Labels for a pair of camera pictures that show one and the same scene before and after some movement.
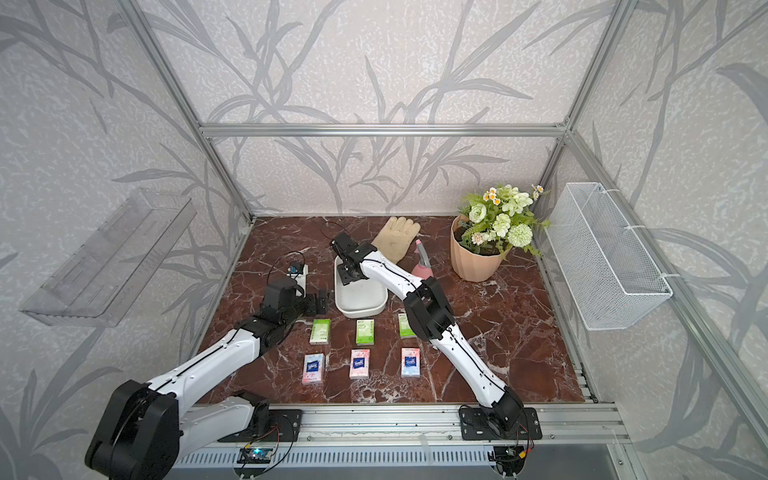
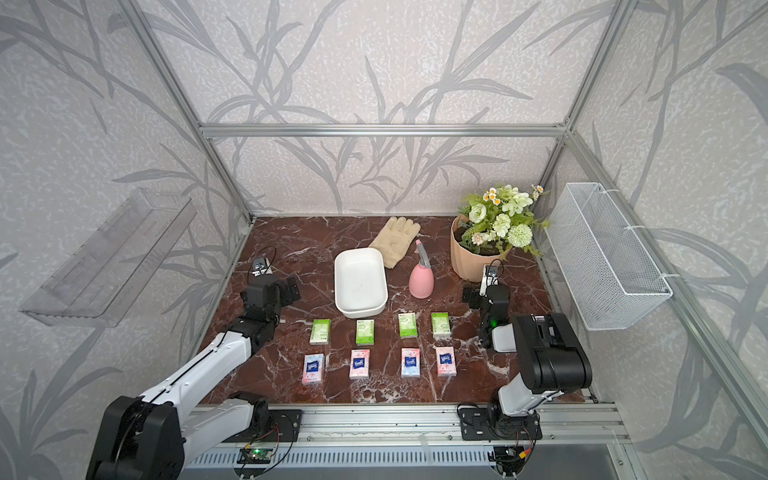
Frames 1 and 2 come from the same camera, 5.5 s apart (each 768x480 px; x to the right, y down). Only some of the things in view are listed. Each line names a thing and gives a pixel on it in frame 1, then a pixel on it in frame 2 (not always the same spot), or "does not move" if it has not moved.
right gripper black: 342,275 -> 476,295
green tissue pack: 365,332 does not move
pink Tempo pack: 359,363 does not move
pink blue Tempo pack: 313,368 does not move
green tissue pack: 320,332 does not move
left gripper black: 311,302 -> 283,289
